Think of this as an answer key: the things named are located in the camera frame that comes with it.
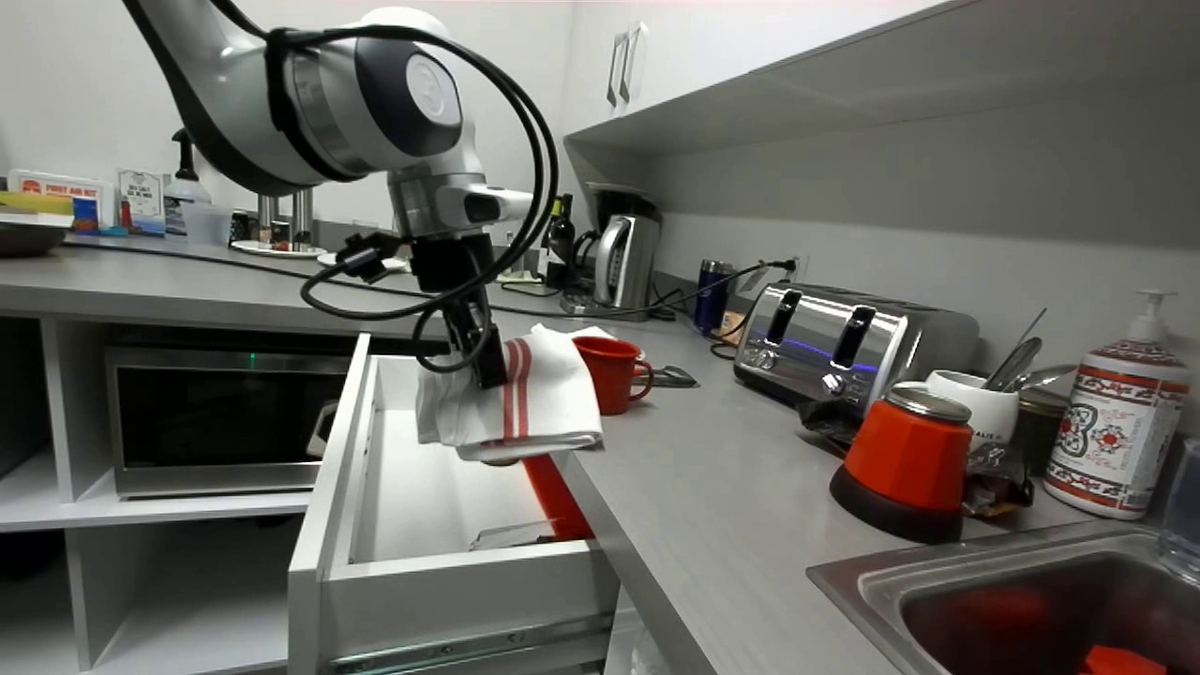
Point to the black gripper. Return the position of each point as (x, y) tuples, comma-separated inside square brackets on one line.
[(456, 275)]

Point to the white towel with red stripes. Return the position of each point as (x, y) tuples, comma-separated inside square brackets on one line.
[(546, 404)]

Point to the white drawer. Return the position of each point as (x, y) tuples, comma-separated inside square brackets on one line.
[(421, 565)]

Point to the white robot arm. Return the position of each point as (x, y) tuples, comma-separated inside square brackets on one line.
[(281, 109)]

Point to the dark glass bottle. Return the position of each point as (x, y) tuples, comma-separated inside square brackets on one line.
[(559, 243)]

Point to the red mug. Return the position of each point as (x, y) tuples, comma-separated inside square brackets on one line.
[(619, 377)]

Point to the stainless steel electric kettle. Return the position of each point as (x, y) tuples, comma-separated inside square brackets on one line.
[(624, 259)]

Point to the right silver shaker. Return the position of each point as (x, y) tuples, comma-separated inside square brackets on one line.
[(300, 220)]

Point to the silver shaker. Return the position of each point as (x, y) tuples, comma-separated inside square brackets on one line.
[(300, 220), (267, 220)]

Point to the left silver shaker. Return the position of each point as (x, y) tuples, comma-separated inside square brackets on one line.
[(267, 220)]

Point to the stainless steel microwave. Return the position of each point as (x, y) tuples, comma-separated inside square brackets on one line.
[(207, 420)]

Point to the silver four-slot toaster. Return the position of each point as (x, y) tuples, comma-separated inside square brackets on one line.
[(811, 339)]

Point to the black trigger spray bottle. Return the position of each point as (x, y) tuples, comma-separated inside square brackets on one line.
[(189, 210)]

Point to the red canister with lid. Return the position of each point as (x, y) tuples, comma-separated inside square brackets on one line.
[(905, 467)]

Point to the white utensil holder cup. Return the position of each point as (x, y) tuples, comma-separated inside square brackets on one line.
[(990, 413)]

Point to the white upper cabinets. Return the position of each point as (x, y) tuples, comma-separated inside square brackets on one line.
[(1005, 118)]

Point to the patterned ceramic soap dispenser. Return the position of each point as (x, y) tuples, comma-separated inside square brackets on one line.
[(1124, 413)]

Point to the stainless steel sink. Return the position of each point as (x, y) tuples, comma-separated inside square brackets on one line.
[(1049, 602)]

